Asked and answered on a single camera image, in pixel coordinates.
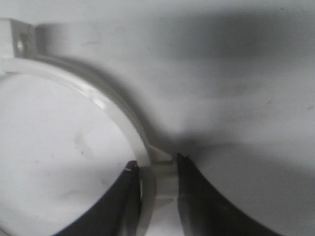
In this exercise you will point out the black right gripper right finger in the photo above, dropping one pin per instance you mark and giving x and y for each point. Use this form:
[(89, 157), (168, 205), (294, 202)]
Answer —
[(204, 211)]

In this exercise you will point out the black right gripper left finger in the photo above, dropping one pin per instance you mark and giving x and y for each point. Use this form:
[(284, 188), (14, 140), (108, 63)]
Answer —
[(116, 213)]

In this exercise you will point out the white half-ring pipe clamp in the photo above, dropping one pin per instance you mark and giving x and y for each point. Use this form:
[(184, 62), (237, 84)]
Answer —
[(65, 137)]

